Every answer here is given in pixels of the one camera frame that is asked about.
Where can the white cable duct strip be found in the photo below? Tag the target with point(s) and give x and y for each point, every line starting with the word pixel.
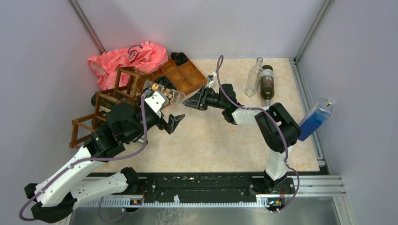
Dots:
pixel 127 202

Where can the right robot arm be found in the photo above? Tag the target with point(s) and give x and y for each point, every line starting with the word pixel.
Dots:
pixel 278 128

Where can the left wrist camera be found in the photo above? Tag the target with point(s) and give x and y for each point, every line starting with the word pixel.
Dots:
pixel 157 101

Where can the rolled black sock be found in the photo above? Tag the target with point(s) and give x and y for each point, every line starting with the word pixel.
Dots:
pixel 166 82

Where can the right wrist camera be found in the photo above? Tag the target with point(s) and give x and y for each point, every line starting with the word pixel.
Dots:
pixel 211 80

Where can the rolled dark sock far corner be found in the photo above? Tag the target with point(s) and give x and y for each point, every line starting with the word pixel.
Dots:
pixel 179 58

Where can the wooden compartment tray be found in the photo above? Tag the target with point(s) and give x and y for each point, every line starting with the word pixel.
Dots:
pixel 187 78

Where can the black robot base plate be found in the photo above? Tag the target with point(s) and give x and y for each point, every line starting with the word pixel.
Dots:
pixel 218 187

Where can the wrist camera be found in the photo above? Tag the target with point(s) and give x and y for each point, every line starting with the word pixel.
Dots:
pixel 157 101
pixel 211 80

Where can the clear glass bottle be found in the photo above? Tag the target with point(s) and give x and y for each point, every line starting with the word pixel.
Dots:
pixel 252 81

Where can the green wine bottle silver neck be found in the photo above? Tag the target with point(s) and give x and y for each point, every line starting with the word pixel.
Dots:
pixel 142 141

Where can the dark wine bottle lying down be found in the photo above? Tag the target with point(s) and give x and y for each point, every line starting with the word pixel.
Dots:
pixel 267 87

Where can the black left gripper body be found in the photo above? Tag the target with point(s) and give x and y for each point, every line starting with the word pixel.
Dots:
pixel 152 120

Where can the blue liquid square bottle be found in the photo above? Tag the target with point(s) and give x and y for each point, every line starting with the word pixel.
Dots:
pixel 317 115

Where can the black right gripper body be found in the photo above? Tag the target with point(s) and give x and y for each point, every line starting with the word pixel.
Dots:
pixel 213 101

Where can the brown wooden wine rack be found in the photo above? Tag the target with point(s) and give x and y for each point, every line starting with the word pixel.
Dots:
pixel 128 89

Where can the pink plastic bag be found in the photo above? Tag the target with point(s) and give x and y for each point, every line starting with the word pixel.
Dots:
pixel 146 56

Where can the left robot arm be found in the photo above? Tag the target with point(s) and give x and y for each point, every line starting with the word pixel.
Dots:
pixel 57 197

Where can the green wine bottle black neck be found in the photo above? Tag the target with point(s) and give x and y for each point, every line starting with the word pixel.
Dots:
pixel 104 104

